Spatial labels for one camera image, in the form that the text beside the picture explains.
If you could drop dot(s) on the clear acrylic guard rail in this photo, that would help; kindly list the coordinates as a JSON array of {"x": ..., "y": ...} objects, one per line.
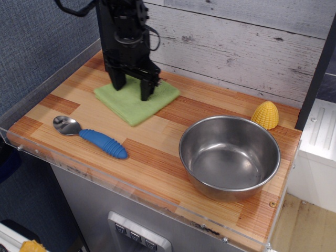
[{"x": 153, "y": 167}]

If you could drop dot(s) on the white aluminium rail block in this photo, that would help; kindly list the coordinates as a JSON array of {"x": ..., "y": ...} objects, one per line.
[{"x": 312, "y": 177}]

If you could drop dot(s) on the stainless steel bowl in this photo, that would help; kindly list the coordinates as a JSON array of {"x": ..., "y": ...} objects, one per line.
[{"x": 229, "y": 158}]

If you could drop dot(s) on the yellow object bottom left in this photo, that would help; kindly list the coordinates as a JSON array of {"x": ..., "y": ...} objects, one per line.
[{"x": 32, "y": 246}]

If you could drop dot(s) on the green cloth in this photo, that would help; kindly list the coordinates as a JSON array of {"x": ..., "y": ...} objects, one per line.
[{"x": 127, "y": 103}]

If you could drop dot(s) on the silver button control panel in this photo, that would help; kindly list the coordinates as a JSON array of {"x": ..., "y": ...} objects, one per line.
[{"x": 130, "y": 236}]

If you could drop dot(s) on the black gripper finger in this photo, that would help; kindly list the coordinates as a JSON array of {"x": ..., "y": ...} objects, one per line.
[
  {"x": 117, "y": 77},
  {"x": 147, "y": 89}
]

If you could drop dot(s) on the blue handled metal spoon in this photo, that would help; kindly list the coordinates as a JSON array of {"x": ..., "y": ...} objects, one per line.
[{"x": 68, "y": 126}]

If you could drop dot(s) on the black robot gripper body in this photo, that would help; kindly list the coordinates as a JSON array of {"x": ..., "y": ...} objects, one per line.
[{"x": 134, "y": 60}]

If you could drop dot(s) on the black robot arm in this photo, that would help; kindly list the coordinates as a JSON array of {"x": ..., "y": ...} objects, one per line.
[{"x": 125, "y": 40}]

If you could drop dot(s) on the silver toy kitchen cabinet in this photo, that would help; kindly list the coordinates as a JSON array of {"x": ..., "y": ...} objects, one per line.
[{"x": 91, "y": 203}]

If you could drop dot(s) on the yellow toy corn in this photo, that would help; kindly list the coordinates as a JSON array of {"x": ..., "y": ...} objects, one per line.
[{"x": 266, "y": 115}]

